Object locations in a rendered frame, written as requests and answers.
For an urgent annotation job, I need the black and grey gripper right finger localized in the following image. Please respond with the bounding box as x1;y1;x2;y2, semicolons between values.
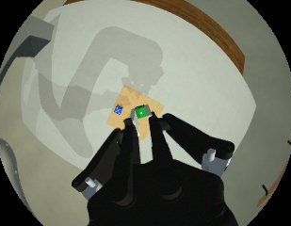
145;105;234;200

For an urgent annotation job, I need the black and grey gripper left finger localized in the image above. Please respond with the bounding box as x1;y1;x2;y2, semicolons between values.
72;108;141;206

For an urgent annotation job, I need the tan square mat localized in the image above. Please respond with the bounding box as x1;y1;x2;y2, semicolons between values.
106;85;164;140

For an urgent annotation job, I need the blue die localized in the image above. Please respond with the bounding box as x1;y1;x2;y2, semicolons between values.
114;105;123;115

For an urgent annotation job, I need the green die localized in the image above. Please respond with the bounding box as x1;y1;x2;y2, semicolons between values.
135;105;147;119

